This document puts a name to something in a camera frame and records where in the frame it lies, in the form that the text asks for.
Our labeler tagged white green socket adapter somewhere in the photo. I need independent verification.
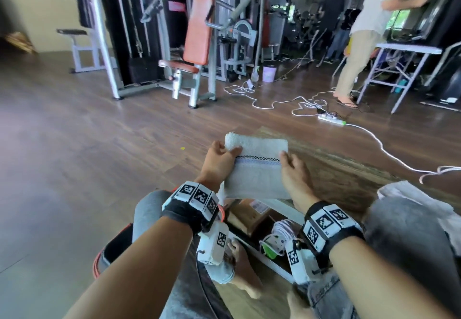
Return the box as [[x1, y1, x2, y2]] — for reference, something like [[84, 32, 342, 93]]
[[259, 219, 298, 260]]

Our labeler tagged grey towel striped border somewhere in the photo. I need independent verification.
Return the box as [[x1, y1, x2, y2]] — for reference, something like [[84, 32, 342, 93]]
[[223, 131, 292, 201]]

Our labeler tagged person's right hand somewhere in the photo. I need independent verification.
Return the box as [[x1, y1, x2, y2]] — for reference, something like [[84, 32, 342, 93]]
[[279, 150, 321, 215]]

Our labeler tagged white folding table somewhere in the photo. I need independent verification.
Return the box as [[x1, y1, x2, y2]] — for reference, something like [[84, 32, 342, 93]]
[[355, 42, 444, 115]]

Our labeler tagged heap of grey towels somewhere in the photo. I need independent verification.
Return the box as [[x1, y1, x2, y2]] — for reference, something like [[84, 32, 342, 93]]
[[376, 180, 461, 258]]

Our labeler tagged white green power strip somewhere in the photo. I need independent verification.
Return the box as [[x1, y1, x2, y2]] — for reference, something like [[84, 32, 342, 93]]
[[317, 112, 347, 127]]

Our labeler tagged black elliptical trainer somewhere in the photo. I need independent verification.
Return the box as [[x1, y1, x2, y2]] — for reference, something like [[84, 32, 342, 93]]
[[419, 0, 461, 113]]

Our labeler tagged black basket orange rim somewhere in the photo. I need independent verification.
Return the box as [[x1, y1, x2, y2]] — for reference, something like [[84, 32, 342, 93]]
[[92, 185, 226, 280]]

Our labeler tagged person's right forearm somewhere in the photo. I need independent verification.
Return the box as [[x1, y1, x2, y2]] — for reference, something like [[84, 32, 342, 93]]
[[329, 235, 454, 319]]

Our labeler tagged grey weight machine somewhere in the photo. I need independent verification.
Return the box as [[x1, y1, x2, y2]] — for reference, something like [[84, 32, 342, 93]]
[[212, 0, 264, 82]]

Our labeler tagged person's right foot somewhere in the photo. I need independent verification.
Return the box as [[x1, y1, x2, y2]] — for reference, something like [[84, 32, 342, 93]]
[[286, 290, 316, 319]]

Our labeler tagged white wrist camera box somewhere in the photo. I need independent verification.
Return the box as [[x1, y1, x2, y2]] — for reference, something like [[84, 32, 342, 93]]
[[196, 221, 230, 267], [284, 238, 323, 286]]

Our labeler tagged tangled white cable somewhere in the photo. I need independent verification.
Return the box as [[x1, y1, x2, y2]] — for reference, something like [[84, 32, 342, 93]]
[[291, 90, 336, 118]]

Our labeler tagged white bench black pad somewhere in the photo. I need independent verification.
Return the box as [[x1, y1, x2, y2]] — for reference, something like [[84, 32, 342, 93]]
[[56, 28, 118, 74]]

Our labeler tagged long white cable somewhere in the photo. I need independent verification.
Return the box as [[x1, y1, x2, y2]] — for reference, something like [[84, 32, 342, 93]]
[[344, 122, 461, 185]]

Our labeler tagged beige reception counter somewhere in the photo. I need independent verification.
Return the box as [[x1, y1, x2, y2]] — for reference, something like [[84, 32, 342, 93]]
[[0, 0, 112, 53]]

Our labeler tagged person's left forearm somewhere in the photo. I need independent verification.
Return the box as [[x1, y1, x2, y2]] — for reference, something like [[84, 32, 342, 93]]
[[63, 216, 195, 319]]

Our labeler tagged black camera cable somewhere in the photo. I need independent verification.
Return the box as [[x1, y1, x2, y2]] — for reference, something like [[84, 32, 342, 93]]
[[194, 250, 220, 319]]

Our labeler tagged cardboard box with label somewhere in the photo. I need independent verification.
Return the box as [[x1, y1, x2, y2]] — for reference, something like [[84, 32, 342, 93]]
[[227, 199, 274, 236]]

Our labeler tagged looped white cable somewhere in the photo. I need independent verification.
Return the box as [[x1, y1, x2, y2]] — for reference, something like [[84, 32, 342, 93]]
[[223, 83, 307, 110]]

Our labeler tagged orange padded gym machine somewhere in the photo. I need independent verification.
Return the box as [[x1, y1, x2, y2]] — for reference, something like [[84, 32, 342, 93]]
[[83, 0, 260, 110]]

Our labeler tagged row of black gym machines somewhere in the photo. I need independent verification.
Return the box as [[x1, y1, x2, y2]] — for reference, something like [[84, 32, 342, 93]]
[[288, 0, 325, 53]]

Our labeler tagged person's left hand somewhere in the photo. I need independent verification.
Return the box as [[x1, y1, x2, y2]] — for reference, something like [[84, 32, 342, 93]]
[[196, 140, 244, 193]]

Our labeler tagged person's left leg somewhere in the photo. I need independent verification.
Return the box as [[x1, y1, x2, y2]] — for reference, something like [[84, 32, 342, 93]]
[[131, 189, 237, 319]]

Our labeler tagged grey machine red pad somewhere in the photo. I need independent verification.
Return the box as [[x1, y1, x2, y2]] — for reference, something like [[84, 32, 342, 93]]
[[260, 0, 292, 62]]

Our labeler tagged purple waste bin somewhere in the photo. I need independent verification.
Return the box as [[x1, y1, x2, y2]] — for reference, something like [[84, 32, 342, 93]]
[[262, 64, 278, 84]]

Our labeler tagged golden ornament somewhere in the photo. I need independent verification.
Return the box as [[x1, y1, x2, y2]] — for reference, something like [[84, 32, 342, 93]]
[[3, 31, 36, 55]]

